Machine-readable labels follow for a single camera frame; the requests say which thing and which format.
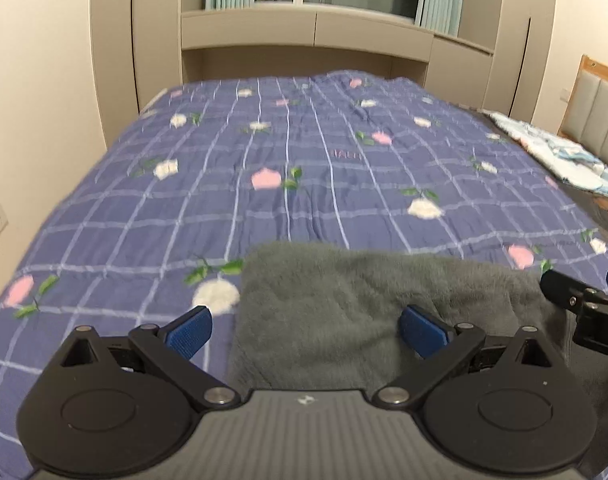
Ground grey padded wooden headboard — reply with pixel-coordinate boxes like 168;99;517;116
556;54;608;181

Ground light blue printed cloth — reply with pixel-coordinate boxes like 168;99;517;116
486;110;608;198

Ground purple plaid floral quilt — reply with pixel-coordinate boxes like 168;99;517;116
0;71;608;480

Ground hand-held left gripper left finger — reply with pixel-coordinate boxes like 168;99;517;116
49;305;243;409

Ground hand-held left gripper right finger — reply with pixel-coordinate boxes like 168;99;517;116
371;305;566;409

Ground beige tall wardrobe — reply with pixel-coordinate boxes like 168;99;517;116
89;0;185;147
456;0;560;123

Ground grey fluffy towel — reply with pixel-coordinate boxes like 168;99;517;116
226;241;608;480

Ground beige window cabinet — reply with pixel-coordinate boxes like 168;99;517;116
180;2;496;90

